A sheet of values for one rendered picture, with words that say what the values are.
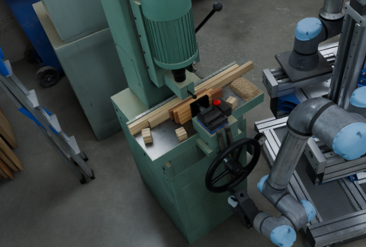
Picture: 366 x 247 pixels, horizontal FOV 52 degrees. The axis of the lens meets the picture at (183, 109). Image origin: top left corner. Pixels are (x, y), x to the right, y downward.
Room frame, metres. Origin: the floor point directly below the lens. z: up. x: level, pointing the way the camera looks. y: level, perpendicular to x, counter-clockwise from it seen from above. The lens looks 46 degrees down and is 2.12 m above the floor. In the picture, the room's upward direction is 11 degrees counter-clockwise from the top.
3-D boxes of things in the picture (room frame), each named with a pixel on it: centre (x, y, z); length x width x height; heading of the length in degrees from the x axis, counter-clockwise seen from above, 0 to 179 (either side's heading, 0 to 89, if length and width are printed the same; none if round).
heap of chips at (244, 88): (1.22, -0.30, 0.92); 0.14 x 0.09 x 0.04; 26
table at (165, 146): (1.10, -0.08, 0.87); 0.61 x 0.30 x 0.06; 116
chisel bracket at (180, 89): (1.20, -0.01, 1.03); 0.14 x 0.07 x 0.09; 26
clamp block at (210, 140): (1.02, -0.12, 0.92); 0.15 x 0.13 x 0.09; 116
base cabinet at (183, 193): (1.29, 0.04, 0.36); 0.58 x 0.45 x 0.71; 26
